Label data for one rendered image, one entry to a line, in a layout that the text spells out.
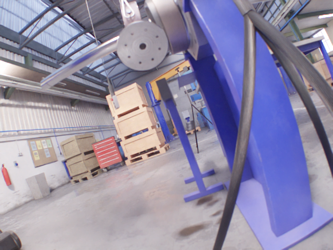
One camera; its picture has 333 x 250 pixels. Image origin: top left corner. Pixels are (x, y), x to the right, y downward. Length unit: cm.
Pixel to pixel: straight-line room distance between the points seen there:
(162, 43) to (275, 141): 53
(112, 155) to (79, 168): 110
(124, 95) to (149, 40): 459
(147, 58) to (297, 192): 75
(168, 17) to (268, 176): 75
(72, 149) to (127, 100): 220
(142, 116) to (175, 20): 430
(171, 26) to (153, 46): 18
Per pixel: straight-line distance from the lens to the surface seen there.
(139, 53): 72
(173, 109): 124
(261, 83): 60
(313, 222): 80
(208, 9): 66
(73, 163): 574
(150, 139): 494
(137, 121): 504
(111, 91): 180
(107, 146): 552
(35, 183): 558
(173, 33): 87
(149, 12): 91
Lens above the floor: 54
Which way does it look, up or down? 2 degrees up
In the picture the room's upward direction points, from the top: 21 degrees counter-clockwise
